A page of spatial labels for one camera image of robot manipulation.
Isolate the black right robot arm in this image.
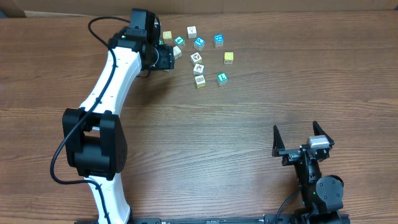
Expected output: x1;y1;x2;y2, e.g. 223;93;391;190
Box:
272;121;348;223

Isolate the yellow top wooden block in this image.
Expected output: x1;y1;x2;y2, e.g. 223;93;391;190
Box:
162;31;173;44

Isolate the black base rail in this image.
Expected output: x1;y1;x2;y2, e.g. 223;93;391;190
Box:
75;215;351;224

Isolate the white wooden block top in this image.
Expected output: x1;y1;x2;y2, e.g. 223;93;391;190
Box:
187;26;197;39

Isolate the green L wooden block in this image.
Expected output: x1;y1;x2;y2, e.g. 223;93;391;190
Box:
217;73;228;86

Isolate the yellow sided picture block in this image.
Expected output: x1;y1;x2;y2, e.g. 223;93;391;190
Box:
195;75;206;88

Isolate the blue top wooden block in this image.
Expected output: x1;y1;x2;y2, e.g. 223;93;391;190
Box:
213;34;224;48

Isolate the yellow top block right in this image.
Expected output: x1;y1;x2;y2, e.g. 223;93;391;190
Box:
224;52;234;65

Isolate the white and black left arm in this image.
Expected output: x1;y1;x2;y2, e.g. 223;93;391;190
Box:
50;9;175;223

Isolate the white block blue side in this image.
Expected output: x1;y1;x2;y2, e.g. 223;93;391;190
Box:
173;46;182;60

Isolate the green number four block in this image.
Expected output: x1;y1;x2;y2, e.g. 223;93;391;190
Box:
174;36;185;48

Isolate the white block brown acorn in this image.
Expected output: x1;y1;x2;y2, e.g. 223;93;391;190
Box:
193;63;205;76

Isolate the white block brown animal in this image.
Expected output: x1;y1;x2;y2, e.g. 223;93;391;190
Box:
190;52;203;65

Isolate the blue P wooden block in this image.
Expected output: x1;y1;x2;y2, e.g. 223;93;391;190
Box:
193;37;205;51

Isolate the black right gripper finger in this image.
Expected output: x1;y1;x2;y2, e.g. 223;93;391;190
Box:
272;125;285;157
312;121;335;146

